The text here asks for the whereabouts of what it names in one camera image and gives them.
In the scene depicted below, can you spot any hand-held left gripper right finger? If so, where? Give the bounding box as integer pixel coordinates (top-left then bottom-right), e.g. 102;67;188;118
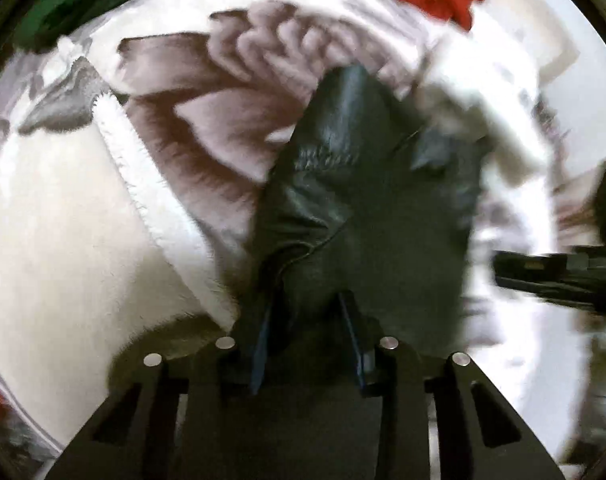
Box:
336;292;566;480

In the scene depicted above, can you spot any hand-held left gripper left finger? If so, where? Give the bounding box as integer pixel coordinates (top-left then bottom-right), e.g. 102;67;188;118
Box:
46;305;276;480

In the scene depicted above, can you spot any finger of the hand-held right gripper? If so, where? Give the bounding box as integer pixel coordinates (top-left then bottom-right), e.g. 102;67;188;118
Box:
492;246;606;313

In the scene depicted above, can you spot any green striped garment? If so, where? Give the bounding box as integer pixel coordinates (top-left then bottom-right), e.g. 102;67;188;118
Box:
13;0;180;52

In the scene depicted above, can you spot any black leather jacket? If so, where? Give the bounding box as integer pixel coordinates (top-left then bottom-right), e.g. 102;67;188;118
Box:
218;64;488;396

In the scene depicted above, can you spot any grey floral printed blanket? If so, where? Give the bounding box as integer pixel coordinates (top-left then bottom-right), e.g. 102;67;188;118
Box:
0;0;606;466

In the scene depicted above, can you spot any white fleece garment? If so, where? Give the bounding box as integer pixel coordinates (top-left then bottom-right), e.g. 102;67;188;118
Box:
417;35;546;186

